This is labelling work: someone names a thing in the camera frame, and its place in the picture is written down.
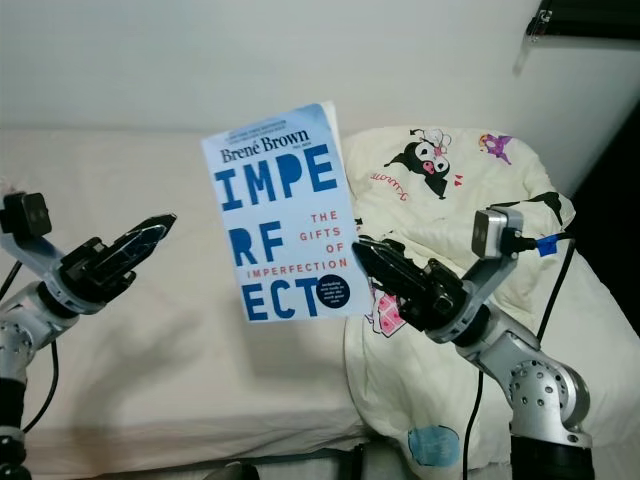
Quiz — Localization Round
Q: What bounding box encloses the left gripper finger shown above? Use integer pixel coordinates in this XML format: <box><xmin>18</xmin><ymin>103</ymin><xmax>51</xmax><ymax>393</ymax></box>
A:
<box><xmin>110</xmin><ymin>230</ymin><xmax>173</xmax><ymax>283</ymax></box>
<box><xmin>108</xmin><ymin>211</ymin><xmax>177</xmax><ymax>256</ymax></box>

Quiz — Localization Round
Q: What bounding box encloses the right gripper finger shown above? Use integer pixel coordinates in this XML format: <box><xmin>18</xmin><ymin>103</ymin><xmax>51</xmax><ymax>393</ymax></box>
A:
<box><xmin>352</xmin><ymin>236</ymin><xmax>436</xmax><ymax>313</ymax></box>

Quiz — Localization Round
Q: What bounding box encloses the blue white Imperfection book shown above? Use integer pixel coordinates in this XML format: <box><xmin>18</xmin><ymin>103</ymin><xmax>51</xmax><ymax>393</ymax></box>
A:
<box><xmin>199</xmin><ymin>101</ymin><xmax>378</xmax><ymax>324</ymax></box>

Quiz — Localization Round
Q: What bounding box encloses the cream cartoon print comforter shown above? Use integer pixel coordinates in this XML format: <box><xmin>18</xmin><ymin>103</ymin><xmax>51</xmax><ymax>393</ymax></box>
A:
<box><xmin>343</xmin><ymin>124</ymin><xmax>579</xmax><ymax>471</ymax></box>

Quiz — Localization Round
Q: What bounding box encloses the cream sheeted bed mattress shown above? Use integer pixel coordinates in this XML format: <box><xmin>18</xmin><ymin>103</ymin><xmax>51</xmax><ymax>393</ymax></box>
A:
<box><xmin>0</xmin><ymin>125</ymin><xmax>640</xmax><ymax>471</ymax></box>

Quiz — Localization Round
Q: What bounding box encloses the black tall cabinet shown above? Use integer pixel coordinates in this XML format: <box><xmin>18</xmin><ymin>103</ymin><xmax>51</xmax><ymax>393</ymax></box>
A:
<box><xmin>565</xmin><ymin>128</ymin><xmax>640</xmax><ymax>263</ymax></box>

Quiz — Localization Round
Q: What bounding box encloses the black window blind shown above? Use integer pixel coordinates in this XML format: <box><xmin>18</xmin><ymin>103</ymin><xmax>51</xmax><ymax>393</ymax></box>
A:
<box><xmin>525</xmin><ymin>0</ymin><xmax>640</xmax><ymax>41</ymax></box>

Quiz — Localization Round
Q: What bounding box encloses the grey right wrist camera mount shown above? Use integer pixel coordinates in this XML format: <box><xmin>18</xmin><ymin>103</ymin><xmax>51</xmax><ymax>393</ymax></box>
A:
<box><xmin>470</xmin><ymin>204</ymin><xmax>551</xmax><ymax>301</ymax></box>

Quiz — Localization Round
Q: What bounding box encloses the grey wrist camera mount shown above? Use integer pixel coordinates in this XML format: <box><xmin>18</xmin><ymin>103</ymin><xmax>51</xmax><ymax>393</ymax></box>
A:
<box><xmin>470</xmin><ymin>204</ymin><xmax>551</xmax><ymax>301</ymax></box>
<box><xmin>0</xmin><ymin>189</ymin><xmax>61</xmax><ymax>286</ymax></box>

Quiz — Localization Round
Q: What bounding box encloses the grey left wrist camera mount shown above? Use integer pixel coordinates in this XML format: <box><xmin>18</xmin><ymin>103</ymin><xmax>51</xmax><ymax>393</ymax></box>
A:
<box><xmin>0</xmin><ymin>189</ymin><xmax>61</xmax><ymax>286</ymax></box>

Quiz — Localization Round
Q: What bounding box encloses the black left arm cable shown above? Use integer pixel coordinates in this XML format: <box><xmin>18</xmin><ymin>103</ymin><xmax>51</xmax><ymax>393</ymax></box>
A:
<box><xmin>40</xmin><ymin>335</ymin><xmax>61</xmax><ymax>436</ymax></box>

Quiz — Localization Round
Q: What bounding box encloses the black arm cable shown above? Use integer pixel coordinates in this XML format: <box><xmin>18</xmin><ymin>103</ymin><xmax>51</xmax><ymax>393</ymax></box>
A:
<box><xmin>40</xmin><ymin>335</ymin><xmax>61</xmax><ymax>436</ymax></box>
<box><xmin>460</xmin><ymin>232</ymin><xmax>576</xmax><ymax>476</ymax></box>

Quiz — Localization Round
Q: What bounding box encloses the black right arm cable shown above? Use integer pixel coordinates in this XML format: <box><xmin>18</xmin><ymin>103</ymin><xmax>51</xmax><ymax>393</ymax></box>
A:
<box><xmin>460</xmin><ymin>232</ymin><xmax>576</xmax><ymax>476</ymax></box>

